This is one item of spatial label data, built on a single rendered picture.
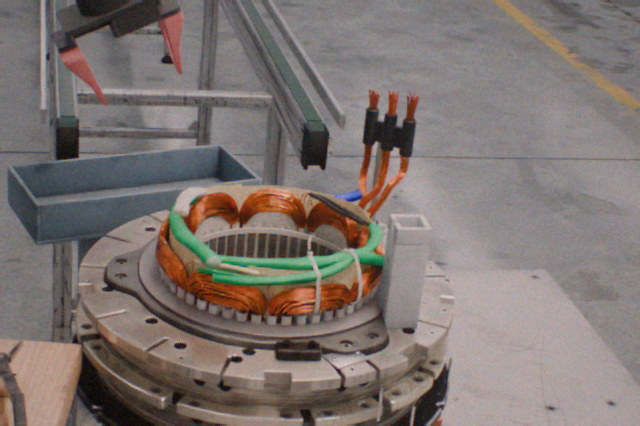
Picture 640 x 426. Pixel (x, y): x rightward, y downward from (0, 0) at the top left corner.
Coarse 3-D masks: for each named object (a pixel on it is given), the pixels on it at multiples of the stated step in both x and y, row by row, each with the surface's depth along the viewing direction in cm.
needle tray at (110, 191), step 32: (64, 160) 130; (96, 160) 132; (128, 160) 134; (160, 160) 136; (192, 160) 138; (224, 160) 138; (32, 192) 130; (64, 192) 132; (96, 192) 133; (128, 192) 134; (160, 192) 125; (32, 224) 122; (64, 224) 122; (96, 224) 123; (96, 416) 136
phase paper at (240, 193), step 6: (252, 186) 109; (258, 186) 109; (264, 186) 109; (270, 186) 109; (276, 186) 109; (234, 192) 109; (240, 192) 109; (246, 192) 109; (252, 192) 109; (294, 192) 109; (300, 192) 109; (306, 192) 109; (312, 192) 109; (234, 198) 109; (240, 198) 109; (300, 198) 109; (306, 198) 109; (240, 204) 109; (306, 204) 109; (312, 204) 109; (306, 210) 109; (306, 216) 110
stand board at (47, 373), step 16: (32, 352) 95; (48, 352) 95; (64, 352) 95; (80, 352) 96; (16, 368) 92; (32, 368) 92; (48, 368) 93; (64, 368) 93; (80, 368) 96; (32, 384) 91; (48, 384) 91; (64, 384) 91; (0, 400) 88; (32, 400) 89; (48, 400) 89; (64, 400) 89; (0, 416) 86; (32, 416) 87; (48, 416) 87; (64, 416) 89
